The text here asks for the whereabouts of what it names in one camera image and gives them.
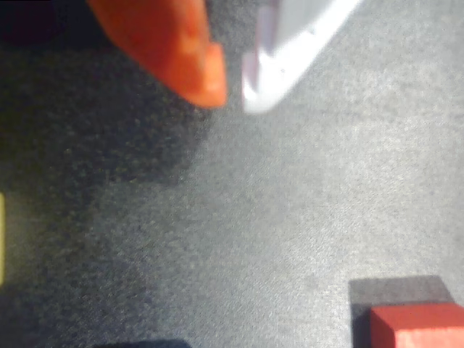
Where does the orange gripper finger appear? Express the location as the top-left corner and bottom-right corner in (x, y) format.
(86, 0), (229, 108)

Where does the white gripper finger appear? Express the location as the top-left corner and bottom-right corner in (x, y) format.
(241, 0), (364, 115)

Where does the yellow cube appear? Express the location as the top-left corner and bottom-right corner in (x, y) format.
(0, 193), (7, 284)

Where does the blue cube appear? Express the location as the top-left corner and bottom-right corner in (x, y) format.
(90, 338), (192, 348)

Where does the red cube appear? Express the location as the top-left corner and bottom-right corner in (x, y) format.
(369, 303), (464, 348)

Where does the black table mat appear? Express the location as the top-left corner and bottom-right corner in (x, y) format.
(0, 0), (464, 348)

